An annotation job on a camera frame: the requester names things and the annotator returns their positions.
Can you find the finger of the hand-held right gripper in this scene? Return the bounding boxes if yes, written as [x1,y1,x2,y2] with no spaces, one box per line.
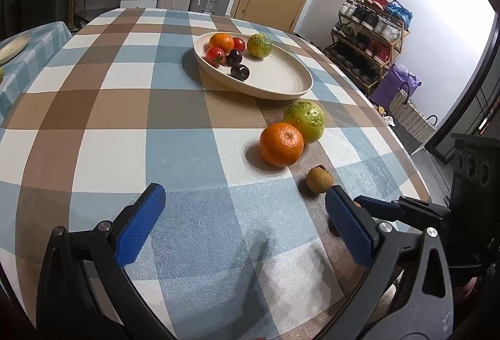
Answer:
[353,195,450,221]
[377,218,450,235]

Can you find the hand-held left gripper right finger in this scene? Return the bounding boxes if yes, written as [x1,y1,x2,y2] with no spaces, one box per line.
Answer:
[312,185,454,340]

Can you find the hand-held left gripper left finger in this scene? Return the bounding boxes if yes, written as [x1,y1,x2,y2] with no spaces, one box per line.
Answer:
[37,184,176,340]

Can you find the cream round plate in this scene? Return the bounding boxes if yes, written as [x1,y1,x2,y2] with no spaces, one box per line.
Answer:
[194,32,314,99]

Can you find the orange mandarin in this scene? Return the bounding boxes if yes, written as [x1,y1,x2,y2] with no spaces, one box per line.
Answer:
[259,122,304,168]
[209,33,235,54]

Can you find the green bumpy citrus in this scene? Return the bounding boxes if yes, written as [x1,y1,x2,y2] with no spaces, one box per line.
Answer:
[247,33,273,58]

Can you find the white woven basket bag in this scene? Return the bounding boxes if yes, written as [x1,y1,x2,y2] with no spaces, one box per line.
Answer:
[388,88,438,153]

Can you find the yellow-green smooth citrus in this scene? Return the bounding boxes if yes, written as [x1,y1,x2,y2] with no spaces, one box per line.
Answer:
[283,101,326,144]

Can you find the brown blue checked tablecloth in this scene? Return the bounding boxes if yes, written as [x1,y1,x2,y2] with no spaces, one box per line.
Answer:
[0,8,432,340]

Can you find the purple bag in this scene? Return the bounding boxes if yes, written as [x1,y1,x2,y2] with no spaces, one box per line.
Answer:
[371,64,423,110]

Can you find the wooden shoe rack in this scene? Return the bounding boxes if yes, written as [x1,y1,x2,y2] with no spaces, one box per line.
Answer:
[324,0,411,96]

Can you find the rows of assorted sneakers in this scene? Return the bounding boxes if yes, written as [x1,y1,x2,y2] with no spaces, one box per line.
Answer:
[326,0,413,90]

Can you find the pale blue checked tablecloth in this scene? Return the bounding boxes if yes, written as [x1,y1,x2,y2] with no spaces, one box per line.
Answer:
[0,21,73,122]

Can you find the small beige plate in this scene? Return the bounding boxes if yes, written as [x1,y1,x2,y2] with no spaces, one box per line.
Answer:
[0,34,31,65]

